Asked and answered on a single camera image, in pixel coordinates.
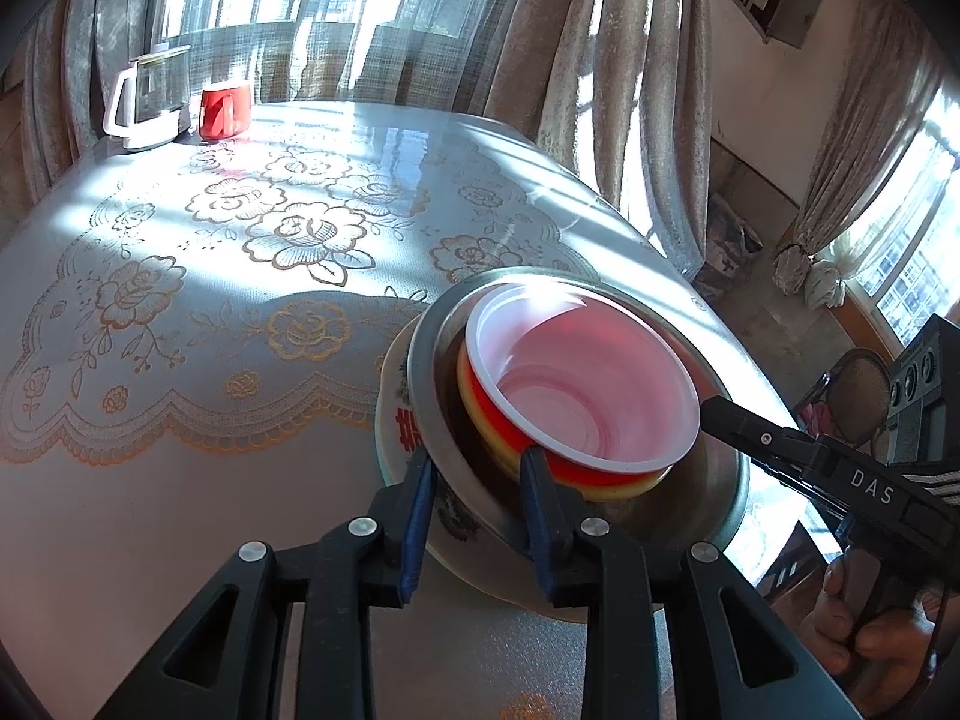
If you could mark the side window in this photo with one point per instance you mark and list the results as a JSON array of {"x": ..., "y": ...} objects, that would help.
[{"x": 915, "y": 255}]

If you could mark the yellow plastic bowl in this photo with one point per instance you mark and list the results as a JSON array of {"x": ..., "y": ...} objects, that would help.
[{"x": 615, "y": 491}]

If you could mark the white glass electric kettle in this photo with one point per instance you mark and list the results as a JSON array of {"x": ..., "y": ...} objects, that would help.
[{"x": 139, "y": 105}]

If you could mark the red plastic bowl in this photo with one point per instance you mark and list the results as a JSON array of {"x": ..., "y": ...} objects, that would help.
[{"x": 585, "y": 375}]

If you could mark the stainless steel basin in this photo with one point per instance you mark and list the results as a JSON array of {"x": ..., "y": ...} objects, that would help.
[{"x": 675, "y": 480}]

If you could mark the person's right hand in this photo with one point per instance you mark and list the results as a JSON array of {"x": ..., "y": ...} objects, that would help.
[{"x": 825, "y": 630}]

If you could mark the beige side window curtain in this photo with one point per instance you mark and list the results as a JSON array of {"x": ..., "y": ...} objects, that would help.
[{"x": 862, "y": 150}]

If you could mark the grey patterned curtain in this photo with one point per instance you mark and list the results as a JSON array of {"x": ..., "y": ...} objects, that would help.
[
  {"x": 67, "y": 75},
  {"x": 630, "y": 105}
]

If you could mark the red mug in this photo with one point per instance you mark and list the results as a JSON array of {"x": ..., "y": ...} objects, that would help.
[{"x": 223, "y": 112}]

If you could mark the patterned bag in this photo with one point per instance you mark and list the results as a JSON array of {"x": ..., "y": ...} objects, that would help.
[{"x": 731, "y": 236}]

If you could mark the white sheer curtain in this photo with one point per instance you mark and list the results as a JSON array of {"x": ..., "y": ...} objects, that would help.
[{"x": 375, "y": 52}]

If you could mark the dark round mesh object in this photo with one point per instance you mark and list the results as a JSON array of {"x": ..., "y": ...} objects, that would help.
[{"x": 859, "y": 390}]

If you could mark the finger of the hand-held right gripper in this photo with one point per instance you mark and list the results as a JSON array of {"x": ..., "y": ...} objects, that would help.
[{"x": 750, "y": 431}]

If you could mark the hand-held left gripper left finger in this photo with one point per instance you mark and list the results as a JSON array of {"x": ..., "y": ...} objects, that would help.
[{"x": 420, "y": 510}]

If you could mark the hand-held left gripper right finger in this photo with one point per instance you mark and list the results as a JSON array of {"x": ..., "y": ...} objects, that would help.
[{"x": 534, "y": 495}]

